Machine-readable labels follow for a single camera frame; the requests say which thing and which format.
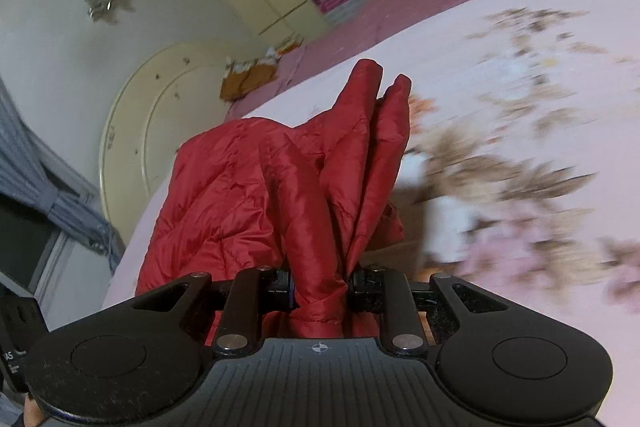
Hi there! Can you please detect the red puffer jacket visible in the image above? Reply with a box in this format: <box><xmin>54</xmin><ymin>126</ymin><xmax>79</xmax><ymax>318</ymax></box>
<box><xmin>135</xmin><ymin>58</ymin><xmax>413</xmax><ymax>340</ymax></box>

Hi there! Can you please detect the white window frame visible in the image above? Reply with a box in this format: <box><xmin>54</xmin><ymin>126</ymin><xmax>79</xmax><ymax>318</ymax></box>
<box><xmin>0</xmin><ymin>194</ymin><xmax>82</xmax><ymax>304</ymax></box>

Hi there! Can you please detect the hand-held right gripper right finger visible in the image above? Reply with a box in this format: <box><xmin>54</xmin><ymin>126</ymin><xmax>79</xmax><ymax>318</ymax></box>
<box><xmin>347</xmin><ymin>268</ymin><xmax>508</xmax><ymax>357</ymax></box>

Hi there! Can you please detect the person's left hand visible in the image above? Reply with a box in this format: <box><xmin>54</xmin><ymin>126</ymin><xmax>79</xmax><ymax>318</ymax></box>
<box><xmin>22</xmin><ymin>394</ymin><xmax>51</xmax><ymax>427</ymax></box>

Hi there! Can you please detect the pink floral bed sheet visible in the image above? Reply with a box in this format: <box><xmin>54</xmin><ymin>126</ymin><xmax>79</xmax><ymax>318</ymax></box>
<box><xmin>102</xmin><ymin>0</ymin><xmax>640</xmax><ymax>427</ymax></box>

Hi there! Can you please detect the pink checked bed cover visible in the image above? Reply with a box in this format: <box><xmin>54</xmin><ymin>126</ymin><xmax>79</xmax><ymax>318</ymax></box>
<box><xmin>227</xmin><ymin>0</ymin><xmax>536</xmax><ymax>118</ymax></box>

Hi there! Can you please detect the grey blue curtain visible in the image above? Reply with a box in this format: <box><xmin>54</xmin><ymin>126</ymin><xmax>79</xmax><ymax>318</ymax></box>
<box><xmin>0</xmin><ymin>77</ymin><xmax>126</xmax><ymax>273</ymax></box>

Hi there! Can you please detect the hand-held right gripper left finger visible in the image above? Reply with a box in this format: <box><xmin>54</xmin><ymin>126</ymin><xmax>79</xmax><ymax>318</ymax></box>
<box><xmin>130</xmin><ymin>267</ymin><xmax>301</xmax><ymax>358</ymax></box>

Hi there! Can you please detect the orange patterned pillow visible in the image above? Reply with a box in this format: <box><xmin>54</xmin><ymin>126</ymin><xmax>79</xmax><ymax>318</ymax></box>
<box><xmin>221</xmin><ymin>57</ymin><xmax>281</xmax><ymax>102</ymax></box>

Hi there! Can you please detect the cream bed headboard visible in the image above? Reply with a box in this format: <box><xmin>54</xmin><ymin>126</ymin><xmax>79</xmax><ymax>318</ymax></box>
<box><xmin>99</xmin><ymin>38</ymin><xmax>251</xmax><ymax>233</ymax></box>

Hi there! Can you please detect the white orange patterned cloth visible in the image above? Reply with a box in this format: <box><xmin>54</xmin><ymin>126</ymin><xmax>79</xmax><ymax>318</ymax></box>
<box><xmin>270</xmin><ymin>36</ymin><xmax>306</xmax><ymax>58</ymax></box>

